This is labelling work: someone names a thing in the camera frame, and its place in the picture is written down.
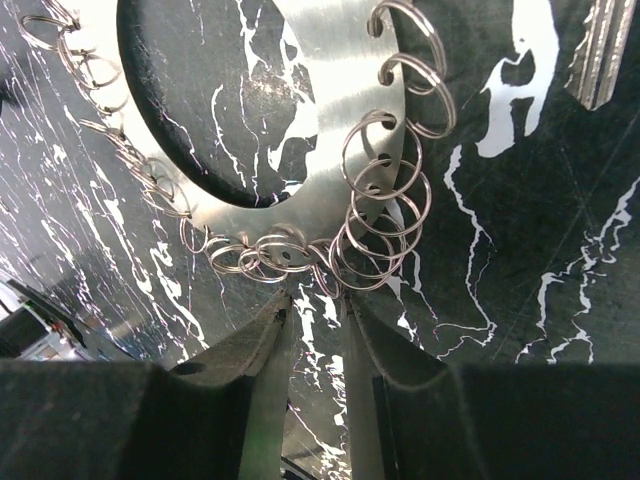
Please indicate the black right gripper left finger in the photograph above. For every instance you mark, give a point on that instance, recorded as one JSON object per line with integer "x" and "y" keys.
{"x": 219, "y": 415}

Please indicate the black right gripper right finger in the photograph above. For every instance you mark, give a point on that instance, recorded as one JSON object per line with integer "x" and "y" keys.
{"x": 412, "y": 416}

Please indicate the blue tag key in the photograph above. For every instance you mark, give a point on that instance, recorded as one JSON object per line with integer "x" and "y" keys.
{"x": 594, "y": 69}

